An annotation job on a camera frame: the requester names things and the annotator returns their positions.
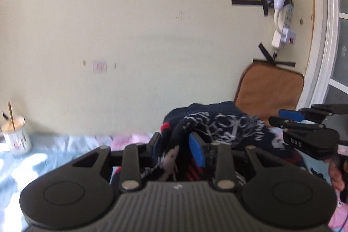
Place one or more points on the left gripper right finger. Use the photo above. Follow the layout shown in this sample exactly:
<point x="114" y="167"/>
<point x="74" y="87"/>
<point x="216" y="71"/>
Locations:
<point x="216" y="161"/>

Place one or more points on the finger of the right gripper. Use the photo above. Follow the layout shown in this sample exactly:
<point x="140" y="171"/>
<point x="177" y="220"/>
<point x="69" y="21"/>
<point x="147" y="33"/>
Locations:
<point x="316" y="113"/>
<point x="287" y="123"/>

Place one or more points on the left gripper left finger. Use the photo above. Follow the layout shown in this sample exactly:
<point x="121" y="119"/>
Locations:
<point x="135" y="157"/>

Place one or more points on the navy reindeer knit sweater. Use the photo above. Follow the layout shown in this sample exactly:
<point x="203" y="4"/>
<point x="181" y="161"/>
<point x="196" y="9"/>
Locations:
<point x="223" y="123"/>

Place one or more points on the person's right hand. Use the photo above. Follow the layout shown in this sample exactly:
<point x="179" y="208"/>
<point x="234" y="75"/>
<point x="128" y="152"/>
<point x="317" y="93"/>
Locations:
<point x="336" y="177"/>

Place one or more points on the brown seat cushion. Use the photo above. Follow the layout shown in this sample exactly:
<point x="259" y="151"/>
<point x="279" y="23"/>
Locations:
<point x="264" y="89"/>

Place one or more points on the white plug adapter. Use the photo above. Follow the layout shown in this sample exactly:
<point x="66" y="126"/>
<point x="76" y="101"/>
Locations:
<point x="280" y="39"/>

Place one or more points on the blue Peppa Pig bedsheet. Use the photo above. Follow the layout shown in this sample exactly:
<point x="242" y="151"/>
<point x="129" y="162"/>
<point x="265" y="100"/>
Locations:
<point x="84" y="195"/>

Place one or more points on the white power strip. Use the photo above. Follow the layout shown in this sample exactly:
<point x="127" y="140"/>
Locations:
<point x="288" y="10"/>

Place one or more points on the white enamel mug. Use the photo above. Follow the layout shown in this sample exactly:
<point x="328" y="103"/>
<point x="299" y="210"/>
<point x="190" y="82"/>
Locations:
<point x="16" y="136"/>

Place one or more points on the wooden stick in mug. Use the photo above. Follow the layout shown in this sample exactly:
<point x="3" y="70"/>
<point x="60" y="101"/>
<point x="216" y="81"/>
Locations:
<point x="11" y="116"/>

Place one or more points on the white door frame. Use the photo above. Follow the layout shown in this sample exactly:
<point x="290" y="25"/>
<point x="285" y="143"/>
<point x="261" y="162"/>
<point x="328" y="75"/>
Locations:
<point x="325" y="80"/>

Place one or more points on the pink wall sticker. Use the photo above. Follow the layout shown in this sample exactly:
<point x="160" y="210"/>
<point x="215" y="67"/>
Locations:
<point x="99" y="66"/>

